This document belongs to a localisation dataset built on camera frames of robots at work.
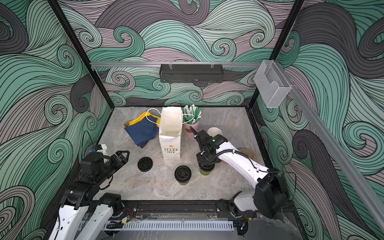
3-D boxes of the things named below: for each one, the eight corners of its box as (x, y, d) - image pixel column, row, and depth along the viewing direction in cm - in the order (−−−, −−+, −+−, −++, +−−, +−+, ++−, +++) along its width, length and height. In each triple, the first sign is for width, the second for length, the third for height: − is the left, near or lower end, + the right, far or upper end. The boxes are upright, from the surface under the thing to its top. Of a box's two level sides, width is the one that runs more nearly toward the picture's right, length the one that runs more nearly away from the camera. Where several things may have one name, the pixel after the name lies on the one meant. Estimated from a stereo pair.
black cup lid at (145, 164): (137, 171, 88) (136, 169, 85) (140, 159, 93) (139, 156, 91) (151, 171, 88) (150, 169, 85) (153, 159, 93) (152, 156, 91)
